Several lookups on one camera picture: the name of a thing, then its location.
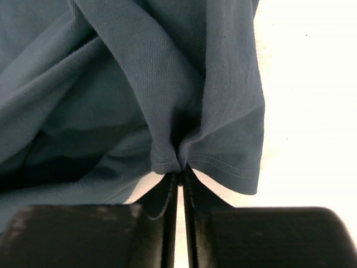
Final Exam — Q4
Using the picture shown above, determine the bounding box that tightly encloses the grey-blue t-shirt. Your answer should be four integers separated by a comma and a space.
1, 1, 264, 228

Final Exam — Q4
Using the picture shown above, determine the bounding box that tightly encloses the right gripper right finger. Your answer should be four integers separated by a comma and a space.
182, 166, 356, 268

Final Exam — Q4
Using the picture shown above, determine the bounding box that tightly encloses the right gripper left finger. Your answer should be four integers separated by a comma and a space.
1, 174, 178, 267

